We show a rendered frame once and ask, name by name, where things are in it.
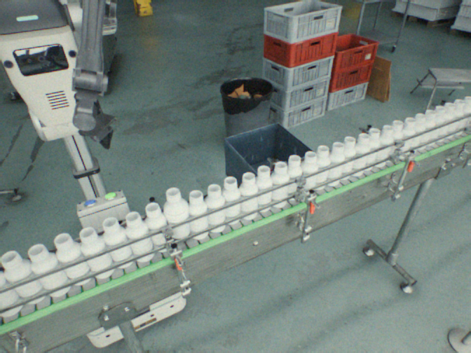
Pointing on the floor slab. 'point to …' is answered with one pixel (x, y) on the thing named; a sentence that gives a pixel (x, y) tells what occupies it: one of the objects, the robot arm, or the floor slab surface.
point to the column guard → (143, 8)
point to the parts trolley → (376, 26)
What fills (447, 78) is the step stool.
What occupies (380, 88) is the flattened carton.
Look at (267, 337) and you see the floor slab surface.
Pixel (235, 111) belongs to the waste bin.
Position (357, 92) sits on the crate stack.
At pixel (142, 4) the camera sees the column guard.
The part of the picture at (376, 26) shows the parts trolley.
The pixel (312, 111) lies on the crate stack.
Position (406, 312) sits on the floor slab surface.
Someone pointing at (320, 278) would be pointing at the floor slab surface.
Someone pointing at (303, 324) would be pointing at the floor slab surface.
